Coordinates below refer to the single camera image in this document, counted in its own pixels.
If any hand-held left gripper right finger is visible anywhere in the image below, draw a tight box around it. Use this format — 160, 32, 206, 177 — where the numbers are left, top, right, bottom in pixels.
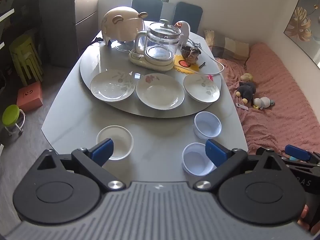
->
194, 139, 284, 191

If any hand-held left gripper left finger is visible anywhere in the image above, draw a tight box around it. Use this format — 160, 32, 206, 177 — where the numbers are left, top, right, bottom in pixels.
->
37, 138, 127, 192

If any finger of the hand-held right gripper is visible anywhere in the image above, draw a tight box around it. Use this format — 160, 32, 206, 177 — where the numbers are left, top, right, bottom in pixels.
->
285, 144, 320, 167
282, 159, 320, 193

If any white ceramic bowl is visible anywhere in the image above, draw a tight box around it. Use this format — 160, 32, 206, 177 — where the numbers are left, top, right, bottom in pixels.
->
96, 125, 134, 161

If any translucent plastic bowl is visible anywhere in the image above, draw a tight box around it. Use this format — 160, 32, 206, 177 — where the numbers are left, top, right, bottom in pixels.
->
194, 111, 223, 140
182, 142, 216, 176

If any leaf pattern plate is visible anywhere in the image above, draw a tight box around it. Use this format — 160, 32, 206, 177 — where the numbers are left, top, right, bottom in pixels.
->
183, 74, 221, 104
90, 70, 136, 103

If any pink flower deep plate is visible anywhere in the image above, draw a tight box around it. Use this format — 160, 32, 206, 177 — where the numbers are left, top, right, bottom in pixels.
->
136, 73, 186, 110

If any person's right hand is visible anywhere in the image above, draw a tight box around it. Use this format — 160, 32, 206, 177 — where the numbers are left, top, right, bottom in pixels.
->
297, 204, 312, 231

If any white duck plush toy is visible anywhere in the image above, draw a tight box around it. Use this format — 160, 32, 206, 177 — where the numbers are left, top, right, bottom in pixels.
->
252, 97, 276, 111

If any pink blanket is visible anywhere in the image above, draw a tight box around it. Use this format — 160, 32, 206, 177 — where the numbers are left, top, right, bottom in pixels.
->
214, 42, 320, 157

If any dark grey plush toy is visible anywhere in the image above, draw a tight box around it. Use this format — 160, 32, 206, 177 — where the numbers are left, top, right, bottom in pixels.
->
235, 81, 257, 104

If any white tube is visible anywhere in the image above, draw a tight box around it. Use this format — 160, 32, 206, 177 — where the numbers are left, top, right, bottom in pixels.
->
188, 38, 225, 76

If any yellow mat with red circle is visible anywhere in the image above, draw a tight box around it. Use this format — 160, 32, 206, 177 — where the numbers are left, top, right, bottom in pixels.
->
173, 54, 201, 74

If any grey glass turntable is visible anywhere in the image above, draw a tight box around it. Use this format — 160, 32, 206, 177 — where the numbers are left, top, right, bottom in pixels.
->
80, 39, 223, 119

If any orange box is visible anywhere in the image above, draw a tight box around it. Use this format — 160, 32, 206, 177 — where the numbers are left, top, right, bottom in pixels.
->
16, 81, 44, 111

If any green round stool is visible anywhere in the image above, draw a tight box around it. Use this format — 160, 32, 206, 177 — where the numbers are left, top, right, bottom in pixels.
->
2, 104, 26, 136

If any brown figurine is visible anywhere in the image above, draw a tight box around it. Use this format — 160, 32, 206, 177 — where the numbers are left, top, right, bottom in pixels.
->
180, 45, 202, 64

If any clear glass dish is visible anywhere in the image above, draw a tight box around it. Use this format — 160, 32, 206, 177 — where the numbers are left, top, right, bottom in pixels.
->
110, 39, 137, 53

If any checked pillow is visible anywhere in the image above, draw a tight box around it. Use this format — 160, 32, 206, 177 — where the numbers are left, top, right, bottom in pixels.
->
204, 29, 251, 62

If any stack of green stools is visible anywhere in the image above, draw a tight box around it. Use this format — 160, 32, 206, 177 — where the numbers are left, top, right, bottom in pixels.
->
9, 35, 44, 86

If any glass kettle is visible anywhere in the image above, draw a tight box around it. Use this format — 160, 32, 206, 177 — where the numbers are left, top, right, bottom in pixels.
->
135, 18, 183, 59

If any cream pig-shaped container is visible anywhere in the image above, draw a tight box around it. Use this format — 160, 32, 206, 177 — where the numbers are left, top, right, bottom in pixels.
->
101, 6, 149, 48

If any dark cabinet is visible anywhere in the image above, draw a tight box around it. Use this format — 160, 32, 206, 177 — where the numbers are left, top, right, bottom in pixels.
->
37, 0, 99, 68

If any dark blue chair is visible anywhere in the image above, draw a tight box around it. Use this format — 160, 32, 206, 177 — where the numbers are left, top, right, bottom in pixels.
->
172, 1, 204, 34

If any dark teal chair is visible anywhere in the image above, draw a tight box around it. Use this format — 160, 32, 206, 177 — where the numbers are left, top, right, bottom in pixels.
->
131, 0, 164, 22

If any dark shelving unit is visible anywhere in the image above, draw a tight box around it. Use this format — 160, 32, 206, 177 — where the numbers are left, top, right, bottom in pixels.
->
0, 0, 42, 85

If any gold leaf wall picture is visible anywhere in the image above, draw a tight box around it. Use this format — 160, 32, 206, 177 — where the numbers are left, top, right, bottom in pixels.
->
283, 0, 320, 70

